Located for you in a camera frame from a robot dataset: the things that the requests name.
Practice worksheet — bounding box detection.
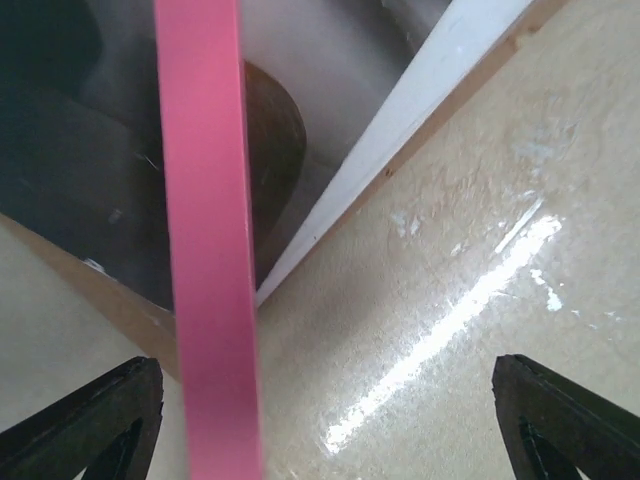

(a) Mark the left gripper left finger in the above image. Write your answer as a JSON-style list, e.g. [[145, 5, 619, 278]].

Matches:
[[1, 356, 163, 479]]

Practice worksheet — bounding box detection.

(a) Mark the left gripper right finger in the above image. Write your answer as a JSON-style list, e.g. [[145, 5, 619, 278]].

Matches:
[[492, 354, 639, 479]]

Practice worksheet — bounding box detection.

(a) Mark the sunset landscape photo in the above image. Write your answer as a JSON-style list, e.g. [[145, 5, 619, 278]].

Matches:
[[1, 1, 447, 310]]

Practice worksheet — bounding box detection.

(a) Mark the pink picture frame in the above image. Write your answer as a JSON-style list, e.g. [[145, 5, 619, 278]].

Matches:
[[155, 1, 262, 479]]

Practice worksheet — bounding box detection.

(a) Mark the white mat board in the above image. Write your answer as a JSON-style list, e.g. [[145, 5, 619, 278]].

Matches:
[[256, 0, 535, 304]]

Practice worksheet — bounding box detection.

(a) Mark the brown cardboard backing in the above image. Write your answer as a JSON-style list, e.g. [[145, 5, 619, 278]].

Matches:
[[1, 1, 560, 375]]

